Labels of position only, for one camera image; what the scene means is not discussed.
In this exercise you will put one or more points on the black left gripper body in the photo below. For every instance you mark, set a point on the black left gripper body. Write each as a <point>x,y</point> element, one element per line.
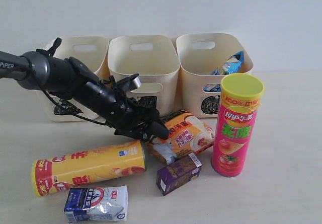
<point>121,113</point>

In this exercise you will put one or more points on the orange snack bag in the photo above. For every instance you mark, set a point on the orange snack bag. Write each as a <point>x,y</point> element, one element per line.
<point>187,134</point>

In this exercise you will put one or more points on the pink Lay's chips can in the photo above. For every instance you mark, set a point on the pink Lay's chips can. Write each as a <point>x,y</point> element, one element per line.
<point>239,102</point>

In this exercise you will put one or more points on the yellow Lay's chips can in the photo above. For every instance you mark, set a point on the yellow Lay's chips can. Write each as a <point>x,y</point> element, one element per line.
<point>60,173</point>

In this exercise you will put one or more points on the blue snack bag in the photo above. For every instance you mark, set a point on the blue snack bag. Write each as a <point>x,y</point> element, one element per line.
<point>232,65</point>

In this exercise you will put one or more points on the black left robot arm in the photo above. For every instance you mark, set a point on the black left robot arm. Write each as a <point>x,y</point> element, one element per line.
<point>71,79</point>

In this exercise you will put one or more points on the purple drink carton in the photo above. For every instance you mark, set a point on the purple drink carton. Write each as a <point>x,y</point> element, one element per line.
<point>178,173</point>

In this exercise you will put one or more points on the cream bin square mark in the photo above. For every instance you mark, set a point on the cream bin square mark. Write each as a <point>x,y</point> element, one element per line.
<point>154,58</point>

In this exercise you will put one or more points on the cream bin triangle mark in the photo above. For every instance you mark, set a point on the cream bin triangle mark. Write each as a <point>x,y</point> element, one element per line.
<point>92,51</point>

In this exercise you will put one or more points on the blue white milk carton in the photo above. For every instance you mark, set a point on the blue white milk carton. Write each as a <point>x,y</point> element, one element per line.
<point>97,204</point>

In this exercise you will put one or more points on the cream bin circle mark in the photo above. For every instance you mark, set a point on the cream bin circle mark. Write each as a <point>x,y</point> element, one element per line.
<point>200,54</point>

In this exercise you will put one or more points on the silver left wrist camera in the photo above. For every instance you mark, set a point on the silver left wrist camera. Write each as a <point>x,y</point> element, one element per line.
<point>129,83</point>

